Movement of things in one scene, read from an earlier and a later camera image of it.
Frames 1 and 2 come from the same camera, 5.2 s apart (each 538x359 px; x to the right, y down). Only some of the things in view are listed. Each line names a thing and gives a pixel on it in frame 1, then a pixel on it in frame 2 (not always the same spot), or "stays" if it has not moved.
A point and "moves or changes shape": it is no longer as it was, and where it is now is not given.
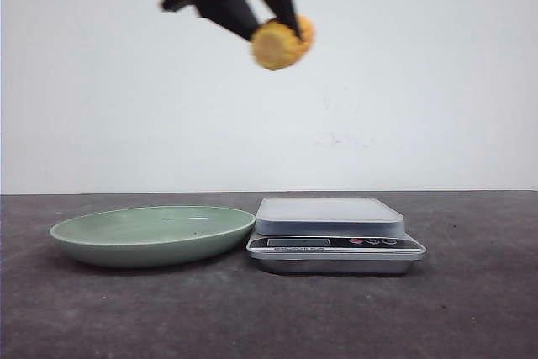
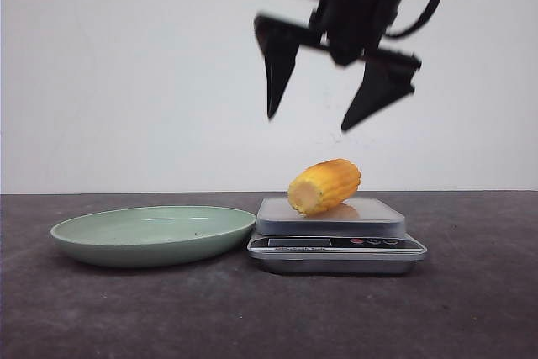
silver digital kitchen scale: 333,235 stays
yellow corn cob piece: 275,46 moves or changes shape
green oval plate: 152,236 stays
